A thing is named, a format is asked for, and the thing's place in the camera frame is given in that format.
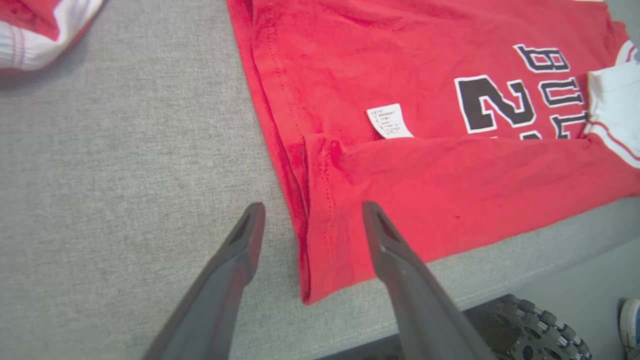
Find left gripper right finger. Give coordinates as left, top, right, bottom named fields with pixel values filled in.
left=362, top=201, right=496, bottom=360

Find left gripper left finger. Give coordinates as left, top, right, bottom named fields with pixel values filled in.
left=142, top=202, right=266, bottom=360

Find red printed basketball jersey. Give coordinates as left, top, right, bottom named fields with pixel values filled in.
left=226, top=0, right=640, bottom=306

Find red shorts with white hem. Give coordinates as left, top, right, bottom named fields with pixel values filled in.
left=0, top=0, right=106, bottom=72

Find black robot omni wheel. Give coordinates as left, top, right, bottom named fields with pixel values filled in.
left=462, top=294, right=594, bottom=360

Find blue shoe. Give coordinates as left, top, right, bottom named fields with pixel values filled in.
left=619, top=298, right=640, bottom=360

